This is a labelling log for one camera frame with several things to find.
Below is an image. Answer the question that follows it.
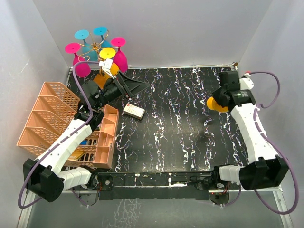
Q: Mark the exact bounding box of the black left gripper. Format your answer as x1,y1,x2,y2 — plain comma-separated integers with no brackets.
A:
95,71,150,110

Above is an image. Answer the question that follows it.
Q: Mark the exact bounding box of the yellow wine glass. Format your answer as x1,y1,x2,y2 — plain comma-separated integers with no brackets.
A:
99,47,119,76
207,97,228,113

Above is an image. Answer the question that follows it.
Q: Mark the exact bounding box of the pink wine glass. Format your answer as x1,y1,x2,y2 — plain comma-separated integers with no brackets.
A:
111,37,128,73
64,42,91,78

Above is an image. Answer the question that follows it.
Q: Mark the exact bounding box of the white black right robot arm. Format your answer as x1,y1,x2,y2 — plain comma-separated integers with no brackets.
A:
207,71,288,190

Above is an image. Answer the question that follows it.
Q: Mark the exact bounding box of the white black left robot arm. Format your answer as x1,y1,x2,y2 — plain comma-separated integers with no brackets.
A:
22,72,150,202

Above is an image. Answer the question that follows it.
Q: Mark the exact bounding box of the blue wine glass left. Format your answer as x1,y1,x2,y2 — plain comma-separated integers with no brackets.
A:
74,29,98,61

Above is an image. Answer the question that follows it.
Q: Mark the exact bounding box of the blue wine glass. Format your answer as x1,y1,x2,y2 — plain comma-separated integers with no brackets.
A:
94,26,113,49
74,29,98,61

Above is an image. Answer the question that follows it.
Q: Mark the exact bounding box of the blue wine glass right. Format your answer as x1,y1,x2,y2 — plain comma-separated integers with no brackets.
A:
94,26,113,49

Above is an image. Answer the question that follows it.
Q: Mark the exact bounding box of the white red small box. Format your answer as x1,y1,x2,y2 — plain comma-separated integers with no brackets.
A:
123,103,145,120

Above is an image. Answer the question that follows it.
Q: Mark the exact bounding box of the pink plastic file organizer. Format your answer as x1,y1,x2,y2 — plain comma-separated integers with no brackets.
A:
17,82,119,169

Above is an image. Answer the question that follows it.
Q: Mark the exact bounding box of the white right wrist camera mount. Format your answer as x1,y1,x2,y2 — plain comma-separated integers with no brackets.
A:
239,71,254,90

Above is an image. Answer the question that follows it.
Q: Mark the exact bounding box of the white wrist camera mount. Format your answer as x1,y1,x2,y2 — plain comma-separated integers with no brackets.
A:
239,71,254,90
99,58,120,79

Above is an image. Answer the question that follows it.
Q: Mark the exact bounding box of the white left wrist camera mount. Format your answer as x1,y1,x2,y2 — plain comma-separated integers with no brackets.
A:
99,58,120,79

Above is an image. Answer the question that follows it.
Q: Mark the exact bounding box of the gold wire wine glass rack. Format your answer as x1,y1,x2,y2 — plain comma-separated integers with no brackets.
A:
91,41,117,61

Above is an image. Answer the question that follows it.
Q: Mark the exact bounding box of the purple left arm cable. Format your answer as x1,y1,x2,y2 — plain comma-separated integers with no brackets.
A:
18,60,106,209

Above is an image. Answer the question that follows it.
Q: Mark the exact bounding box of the black metal front rail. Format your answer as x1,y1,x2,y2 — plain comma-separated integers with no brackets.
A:
23,170,283,202

